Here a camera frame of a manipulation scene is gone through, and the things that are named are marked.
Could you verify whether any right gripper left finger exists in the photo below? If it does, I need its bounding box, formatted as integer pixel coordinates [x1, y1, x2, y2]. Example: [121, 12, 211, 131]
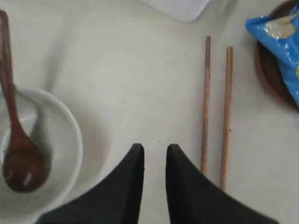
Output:
[37, 143, 144, 224]

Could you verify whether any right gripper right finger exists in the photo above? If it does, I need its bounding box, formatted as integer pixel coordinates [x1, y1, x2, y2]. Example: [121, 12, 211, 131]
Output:
[165, 144, 278, 224]

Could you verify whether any reddish brown wooden spoon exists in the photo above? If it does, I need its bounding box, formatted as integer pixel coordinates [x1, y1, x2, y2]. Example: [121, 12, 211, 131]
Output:
[0, 10, 46, 193]

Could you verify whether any white bowl dark rim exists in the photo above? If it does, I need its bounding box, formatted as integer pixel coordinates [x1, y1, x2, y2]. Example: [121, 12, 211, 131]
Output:
[0, 89, 84, 222]

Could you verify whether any wooden chopstick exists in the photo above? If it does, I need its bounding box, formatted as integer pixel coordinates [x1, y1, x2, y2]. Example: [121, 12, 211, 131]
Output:
[201, 36, 211, 175]
[220, 46, 233, 191]

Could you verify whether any brown round plate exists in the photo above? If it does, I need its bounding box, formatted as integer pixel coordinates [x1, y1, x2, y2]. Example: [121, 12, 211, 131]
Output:
[255, 0, 299, 112]

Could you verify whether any blue chips bag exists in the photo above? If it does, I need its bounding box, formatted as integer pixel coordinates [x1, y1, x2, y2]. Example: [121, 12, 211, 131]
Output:
[245, 1, 299, 107]

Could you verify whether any white perforated plastic basket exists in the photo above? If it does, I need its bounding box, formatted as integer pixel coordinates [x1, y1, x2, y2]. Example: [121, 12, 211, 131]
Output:
[141, 0, 210, 22]

